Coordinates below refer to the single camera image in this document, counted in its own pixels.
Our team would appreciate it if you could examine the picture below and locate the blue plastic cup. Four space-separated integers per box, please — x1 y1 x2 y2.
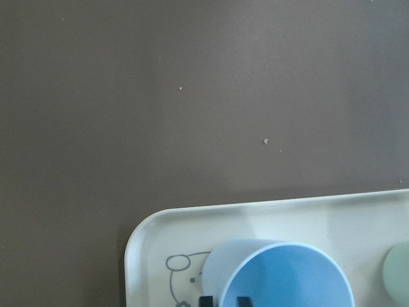
201 239 355 306

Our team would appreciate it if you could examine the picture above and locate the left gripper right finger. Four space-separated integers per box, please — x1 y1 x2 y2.
236 296 252 307

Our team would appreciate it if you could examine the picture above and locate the green plastic cup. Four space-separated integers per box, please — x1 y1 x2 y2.
382 242 408 306

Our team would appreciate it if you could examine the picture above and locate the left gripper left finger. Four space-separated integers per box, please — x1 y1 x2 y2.
198 295 213 307

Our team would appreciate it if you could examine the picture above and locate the beige rabbit tray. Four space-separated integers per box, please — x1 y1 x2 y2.
124 189 408 306

